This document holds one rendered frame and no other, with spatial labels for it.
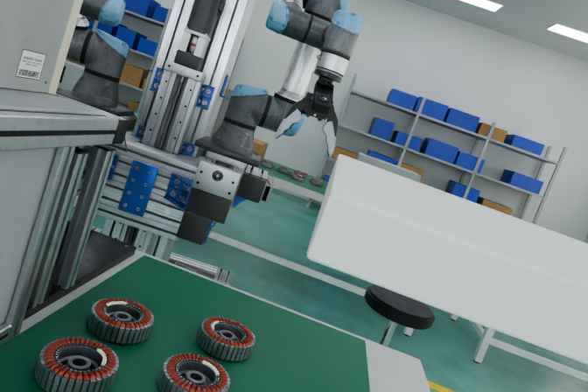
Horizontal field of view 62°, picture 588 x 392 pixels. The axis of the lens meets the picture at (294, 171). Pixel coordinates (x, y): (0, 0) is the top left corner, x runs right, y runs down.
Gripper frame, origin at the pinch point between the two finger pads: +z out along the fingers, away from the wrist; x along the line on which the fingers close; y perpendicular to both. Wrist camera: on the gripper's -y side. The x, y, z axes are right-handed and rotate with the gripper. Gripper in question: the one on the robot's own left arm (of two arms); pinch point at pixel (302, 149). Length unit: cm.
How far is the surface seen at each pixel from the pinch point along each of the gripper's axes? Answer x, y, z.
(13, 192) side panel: 39, -57, 14
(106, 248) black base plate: 37, -7, 38
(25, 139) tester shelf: 38, -60, 6
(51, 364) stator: 27, -58, 36
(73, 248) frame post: 37, -33, 30
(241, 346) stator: 1, -36, 37
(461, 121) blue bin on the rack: -235, 552, -70
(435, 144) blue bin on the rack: -214, 555, -27
